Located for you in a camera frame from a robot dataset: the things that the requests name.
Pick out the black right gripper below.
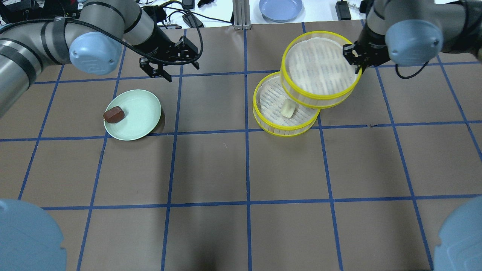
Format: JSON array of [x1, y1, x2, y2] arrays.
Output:
[[342, 24, 390, 75]]

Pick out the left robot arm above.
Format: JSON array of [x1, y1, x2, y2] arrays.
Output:
[[0, 0, 203, 271]]

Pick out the black power adapter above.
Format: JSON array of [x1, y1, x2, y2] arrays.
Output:
[[335, 0, 352, 21]]

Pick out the light green plate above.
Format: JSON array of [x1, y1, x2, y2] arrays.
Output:
[[103, 89, 162, 141]]

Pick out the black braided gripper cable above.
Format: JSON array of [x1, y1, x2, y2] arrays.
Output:
[[0, 4, 204, 65]]

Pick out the aluminium frame post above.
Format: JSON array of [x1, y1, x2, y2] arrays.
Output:
[[232, 0, 252, 30]]

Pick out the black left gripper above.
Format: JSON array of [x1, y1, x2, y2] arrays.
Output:
[[138, 29, 200, 82]]

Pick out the brown bun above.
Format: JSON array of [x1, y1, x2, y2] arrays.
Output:
[[103, 106, 125, 124]]

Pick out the white bun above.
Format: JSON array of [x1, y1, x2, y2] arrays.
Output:
[[281, 99, 297, 119]]

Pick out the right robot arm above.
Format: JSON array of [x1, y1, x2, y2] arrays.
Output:
[[343, 0, 482, 271]]

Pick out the blue plate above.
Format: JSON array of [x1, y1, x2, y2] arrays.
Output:
[[258, 0, 303, 23]]

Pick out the yellow bamboo steamer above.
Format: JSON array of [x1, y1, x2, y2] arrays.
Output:
[[279, 31, 362, 109], [252, 72, 320, 137]]

